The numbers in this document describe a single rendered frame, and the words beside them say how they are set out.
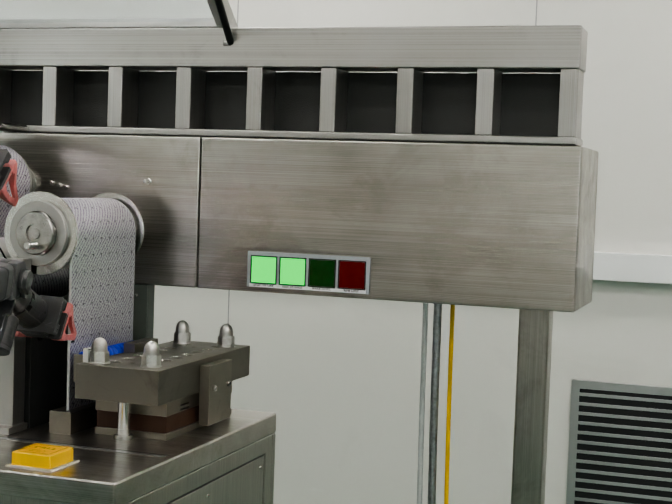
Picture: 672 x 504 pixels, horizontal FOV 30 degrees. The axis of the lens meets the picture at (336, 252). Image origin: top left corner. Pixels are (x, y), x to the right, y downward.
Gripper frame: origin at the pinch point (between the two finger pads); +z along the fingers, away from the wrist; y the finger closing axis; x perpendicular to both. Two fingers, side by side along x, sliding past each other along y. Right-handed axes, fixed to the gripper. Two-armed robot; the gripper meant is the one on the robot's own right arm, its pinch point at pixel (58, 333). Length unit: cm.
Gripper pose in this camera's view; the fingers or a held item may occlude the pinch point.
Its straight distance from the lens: 223.0
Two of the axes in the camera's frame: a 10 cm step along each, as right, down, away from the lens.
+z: 2.8, 4.3, 8.6
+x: 2.0, -9.0, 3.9
